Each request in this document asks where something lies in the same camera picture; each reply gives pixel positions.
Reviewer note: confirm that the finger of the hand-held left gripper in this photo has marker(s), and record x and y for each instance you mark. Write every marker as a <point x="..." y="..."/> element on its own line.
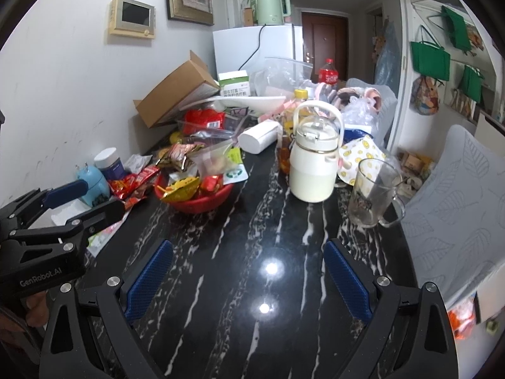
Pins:
<point x="67" y="193"/>
<point x="106" y="213"/>

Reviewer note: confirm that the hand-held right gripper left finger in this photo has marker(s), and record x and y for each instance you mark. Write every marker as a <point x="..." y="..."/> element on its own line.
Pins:
<point x="152" y="276"/>

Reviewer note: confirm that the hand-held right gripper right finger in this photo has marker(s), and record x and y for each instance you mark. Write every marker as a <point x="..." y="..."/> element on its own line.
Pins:
<point x="347" y="278"/>

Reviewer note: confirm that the red plastic basket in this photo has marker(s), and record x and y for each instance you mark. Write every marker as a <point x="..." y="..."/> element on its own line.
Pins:
<point x="197" y="205"/>

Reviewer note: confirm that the gold brown snack packet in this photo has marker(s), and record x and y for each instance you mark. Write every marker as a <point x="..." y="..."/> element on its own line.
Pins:
<point x="177" y="154"/>

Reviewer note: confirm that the red yellow snack packet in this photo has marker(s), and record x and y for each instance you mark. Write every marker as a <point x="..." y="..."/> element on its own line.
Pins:
<point x="211" y="183"/>

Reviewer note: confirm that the clear bagged pastry packet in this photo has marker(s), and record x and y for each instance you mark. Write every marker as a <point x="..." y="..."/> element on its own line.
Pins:
<point x="213" y="158"/>

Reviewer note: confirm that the green white snack packet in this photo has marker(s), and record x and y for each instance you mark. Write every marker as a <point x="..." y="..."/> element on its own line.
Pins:
<point x="236" y="173"/>

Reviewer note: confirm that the person's left hand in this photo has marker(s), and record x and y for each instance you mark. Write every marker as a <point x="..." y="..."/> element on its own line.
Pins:
<point x="37" y="310"/>

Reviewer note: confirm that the white paper sheet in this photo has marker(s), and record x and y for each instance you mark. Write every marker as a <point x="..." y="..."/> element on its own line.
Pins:
<point x="67" y="213"/>

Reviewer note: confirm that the white pink green packet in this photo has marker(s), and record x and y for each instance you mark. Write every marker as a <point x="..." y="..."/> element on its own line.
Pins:
<point x="102" y="239"/>

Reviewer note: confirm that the light blue gadget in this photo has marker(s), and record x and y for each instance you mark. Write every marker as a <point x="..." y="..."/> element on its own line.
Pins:
<point x="92" y="185"/>

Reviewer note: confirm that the pile of red sachets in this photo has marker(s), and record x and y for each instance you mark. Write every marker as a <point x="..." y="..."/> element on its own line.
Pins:
<point x="130" y="183"/>

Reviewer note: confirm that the dark blue jar white lid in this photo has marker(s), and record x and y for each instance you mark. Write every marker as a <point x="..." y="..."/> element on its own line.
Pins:
<point x="110" y="166"/>

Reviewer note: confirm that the white crumpled wrapper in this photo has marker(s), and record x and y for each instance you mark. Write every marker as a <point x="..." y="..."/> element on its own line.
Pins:
<point x="138" y="164"/>

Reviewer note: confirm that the glass mug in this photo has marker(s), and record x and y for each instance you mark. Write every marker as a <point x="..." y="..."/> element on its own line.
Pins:
<point x="367" y="205"/>

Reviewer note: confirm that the yellow round object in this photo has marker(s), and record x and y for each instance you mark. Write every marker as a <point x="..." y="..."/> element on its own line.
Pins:
<point x="176" y="138"/>

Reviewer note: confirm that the cream white jug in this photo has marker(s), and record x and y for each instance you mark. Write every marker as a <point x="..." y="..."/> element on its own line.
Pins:
<point x="311" y="173"/>

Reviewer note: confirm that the smiley print cloth bag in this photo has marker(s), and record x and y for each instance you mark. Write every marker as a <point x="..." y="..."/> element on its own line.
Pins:
<point x="363" y="158"/>

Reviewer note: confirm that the orange plastic bag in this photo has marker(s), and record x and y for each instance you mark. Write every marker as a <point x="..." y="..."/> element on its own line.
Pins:
<point x="462" y="319"/>

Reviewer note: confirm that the red packet white label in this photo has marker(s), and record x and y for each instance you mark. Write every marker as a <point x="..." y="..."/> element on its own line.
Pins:
<point x="203" y="118"/>

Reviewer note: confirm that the iced tea bottle yellow cap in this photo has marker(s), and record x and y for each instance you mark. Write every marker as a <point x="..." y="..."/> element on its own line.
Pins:
<point x="283" y="154"/>

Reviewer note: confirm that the dark blue packet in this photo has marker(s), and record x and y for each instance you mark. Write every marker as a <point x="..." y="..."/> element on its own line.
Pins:
<point x="357" y="133"/>

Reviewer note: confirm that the clear plastic box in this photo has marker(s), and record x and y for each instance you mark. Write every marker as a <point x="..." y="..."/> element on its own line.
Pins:
<point x="232" y="124"/>

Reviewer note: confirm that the clear crumpled plastic bag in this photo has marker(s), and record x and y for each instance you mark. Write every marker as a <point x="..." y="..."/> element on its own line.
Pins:
<point x="361" y="114"/>

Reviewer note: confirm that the white paper roll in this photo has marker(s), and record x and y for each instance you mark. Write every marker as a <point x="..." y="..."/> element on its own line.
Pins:
<point x="256" y="136"/>

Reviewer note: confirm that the green white carton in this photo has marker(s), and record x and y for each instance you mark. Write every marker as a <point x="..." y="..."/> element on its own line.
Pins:
<point x="234" y="87"/>

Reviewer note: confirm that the pink plush slipper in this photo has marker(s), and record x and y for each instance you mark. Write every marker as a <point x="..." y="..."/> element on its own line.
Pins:
<point x="359" y="96"/>

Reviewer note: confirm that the white foam tray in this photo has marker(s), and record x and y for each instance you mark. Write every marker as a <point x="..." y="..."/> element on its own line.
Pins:
<point x="264" y="102"/>

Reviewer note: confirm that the colourful patterned tote bag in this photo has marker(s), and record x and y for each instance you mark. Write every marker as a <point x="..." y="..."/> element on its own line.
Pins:
<point x="425" y="96"/>

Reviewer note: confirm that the red cola bottle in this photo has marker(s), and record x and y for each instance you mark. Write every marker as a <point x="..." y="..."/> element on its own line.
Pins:
<point x="328" y="75"/>

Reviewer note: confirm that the beige patterned tote bag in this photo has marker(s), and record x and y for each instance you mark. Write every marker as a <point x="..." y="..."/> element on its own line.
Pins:
<point x="461" y="104"/>

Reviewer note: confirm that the white fridge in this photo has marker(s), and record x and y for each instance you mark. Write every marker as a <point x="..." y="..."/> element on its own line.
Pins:
<point x="236" y="47"/>

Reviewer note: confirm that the clear zip bag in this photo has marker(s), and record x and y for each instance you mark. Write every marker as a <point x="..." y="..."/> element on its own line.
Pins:
<point x="284" y="71"/>

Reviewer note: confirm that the blue translucent hanging bag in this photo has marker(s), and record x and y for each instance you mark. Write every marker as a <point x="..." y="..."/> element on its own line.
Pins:
<point x="386" y="55"/>

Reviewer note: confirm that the large green tote bag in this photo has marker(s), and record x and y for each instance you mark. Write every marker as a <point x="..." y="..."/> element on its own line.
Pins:
<point x="430" y="61"/>

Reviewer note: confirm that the small brown box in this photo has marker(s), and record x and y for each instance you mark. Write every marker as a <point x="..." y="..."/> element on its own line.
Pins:
<point x="248" y="16"/>

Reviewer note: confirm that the brown door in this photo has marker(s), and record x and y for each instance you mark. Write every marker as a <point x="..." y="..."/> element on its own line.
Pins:
<point x="325" y="35"/>

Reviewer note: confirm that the green electric kettle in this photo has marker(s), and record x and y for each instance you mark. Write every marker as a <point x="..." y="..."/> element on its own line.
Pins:
<point x="270" y="8"/>

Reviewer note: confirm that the wall intercom panel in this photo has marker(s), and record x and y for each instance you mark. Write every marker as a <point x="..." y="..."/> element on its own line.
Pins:
<point x="134" y="14"/>

